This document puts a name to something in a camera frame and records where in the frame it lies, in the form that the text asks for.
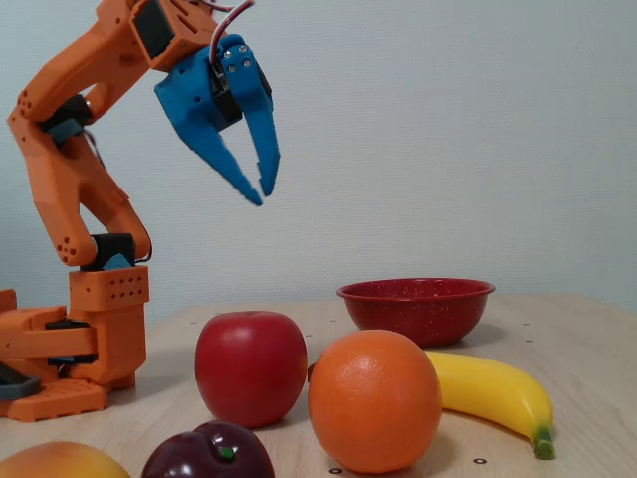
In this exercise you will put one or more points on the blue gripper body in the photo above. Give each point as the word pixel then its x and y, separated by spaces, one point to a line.
pixel 191 105

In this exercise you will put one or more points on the orange fruit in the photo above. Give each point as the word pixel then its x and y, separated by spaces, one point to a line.
pixel 373 403

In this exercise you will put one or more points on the yellow-orange mango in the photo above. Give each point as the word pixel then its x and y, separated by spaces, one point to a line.
pixel 60 463

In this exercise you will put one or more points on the red apple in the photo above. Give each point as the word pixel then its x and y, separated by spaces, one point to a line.
pixel 249 368

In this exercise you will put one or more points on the orange robot base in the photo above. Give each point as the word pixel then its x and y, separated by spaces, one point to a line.
pixel 30 338

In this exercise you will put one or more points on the dark grey table clamp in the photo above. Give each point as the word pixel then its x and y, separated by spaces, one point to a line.
pixel 20 388

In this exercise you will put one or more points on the yellow banana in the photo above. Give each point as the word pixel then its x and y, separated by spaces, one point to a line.
pixel 497 388

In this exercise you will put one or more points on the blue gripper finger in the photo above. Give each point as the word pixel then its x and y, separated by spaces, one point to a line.
pixel 224 159
pixel 261 129

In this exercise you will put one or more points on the dark purple plum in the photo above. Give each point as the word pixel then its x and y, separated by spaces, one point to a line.
pixel 199 453

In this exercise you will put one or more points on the red speckled bowl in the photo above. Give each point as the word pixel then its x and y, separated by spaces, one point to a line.
pixel 413 313

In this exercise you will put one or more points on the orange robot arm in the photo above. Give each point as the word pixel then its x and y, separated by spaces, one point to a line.
pixel 55 164

